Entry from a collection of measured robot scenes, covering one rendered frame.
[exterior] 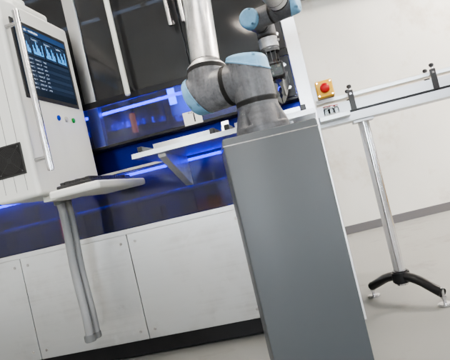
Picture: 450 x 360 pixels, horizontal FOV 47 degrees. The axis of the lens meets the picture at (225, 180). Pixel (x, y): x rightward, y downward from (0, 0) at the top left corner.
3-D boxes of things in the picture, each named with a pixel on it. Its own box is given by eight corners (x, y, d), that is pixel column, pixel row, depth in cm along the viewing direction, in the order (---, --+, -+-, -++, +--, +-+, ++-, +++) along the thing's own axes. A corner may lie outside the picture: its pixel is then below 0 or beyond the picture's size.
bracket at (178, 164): (187, 185, 233) (181, 157, 233) (193, 183, 232) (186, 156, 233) (165, 187, 199) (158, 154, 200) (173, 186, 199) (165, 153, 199)
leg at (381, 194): (391, 283, 239) (351, 122, 241) (411, 280, 237) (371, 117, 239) (394, 288, 230) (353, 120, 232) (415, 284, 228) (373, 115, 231)
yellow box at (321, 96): (318, 101, 229) (314, 85, 229) (334, 96, 228) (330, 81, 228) (318, 98, 221) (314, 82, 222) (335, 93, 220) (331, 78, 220)
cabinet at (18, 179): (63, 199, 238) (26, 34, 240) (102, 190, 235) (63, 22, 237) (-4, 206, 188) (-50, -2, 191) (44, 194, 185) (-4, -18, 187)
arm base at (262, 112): (294, 123, 137) (286, 88, 138) (239, 137, 137) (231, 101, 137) (286, 131, 153) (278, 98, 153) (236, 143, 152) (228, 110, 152)
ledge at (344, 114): (320, 125, 236) (319, 121, 236) (348, 118, 234) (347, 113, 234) (320, 122, 222) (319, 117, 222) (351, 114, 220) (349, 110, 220)
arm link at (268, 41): (258, 43, 205) (278, 38, 203) (261, 55, 205) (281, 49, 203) (256, 38, 197) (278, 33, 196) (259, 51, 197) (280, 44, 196)
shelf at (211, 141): (168, 162, 243) (167, 158, 243) (316, 125, 231) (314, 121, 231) (131, 159, 195) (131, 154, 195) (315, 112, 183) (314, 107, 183)
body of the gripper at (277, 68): (266, 80, 196) (258, 49, 196) (268, 83, 204) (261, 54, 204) (286, 74, 194) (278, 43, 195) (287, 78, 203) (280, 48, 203)
